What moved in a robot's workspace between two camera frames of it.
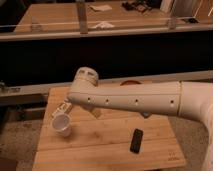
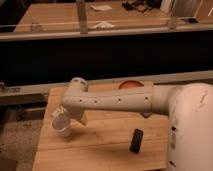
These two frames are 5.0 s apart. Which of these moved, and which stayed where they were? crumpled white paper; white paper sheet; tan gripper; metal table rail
Moved: tan gripper
Stayed: white paper sheet; metal table rail; crumpled white paper
